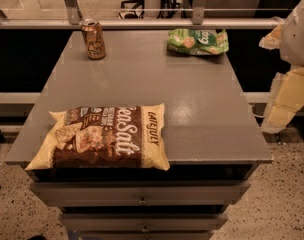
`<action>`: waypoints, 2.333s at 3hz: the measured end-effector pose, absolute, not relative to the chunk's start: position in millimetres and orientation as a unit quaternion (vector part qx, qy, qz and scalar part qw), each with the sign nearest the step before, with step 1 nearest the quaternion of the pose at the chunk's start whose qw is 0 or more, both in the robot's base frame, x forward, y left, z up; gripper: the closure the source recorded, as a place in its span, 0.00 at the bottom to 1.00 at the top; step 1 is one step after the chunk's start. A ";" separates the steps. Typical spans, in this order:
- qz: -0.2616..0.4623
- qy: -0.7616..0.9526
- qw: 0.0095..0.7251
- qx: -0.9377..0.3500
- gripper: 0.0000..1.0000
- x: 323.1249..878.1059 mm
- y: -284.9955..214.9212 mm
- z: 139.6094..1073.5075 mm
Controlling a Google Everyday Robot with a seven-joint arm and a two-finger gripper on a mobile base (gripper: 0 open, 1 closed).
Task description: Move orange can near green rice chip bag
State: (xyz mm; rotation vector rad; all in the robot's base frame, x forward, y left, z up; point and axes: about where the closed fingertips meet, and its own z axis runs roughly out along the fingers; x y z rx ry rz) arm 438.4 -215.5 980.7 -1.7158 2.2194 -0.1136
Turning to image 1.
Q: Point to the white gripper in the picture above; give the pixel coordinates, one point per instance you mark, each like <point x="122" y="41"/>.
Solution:
<point x="297" y="39"/>

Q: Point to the orange soda can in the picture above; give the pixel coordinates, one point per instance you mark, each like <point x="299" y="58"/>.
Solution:
<point x="93" y="37"/>

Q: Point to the green rice chip bag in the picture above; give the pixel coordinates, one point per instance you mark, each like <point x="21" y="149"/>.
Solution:
<point x="197" y="42"/>

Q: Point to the brown sea salt chip bag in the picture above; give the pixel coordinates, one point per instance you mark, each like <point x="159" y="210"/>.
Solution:
<point x="104" y="137"/>

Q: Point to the grey drawer cabinet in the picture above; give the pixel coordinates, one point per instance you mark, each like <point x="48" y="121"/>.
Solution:
<point x="212" y="141"/>

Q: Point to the metal railing with glass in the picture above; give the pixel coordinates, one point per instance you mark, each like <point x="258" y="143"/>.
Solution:
<point x="68" y="14"/>

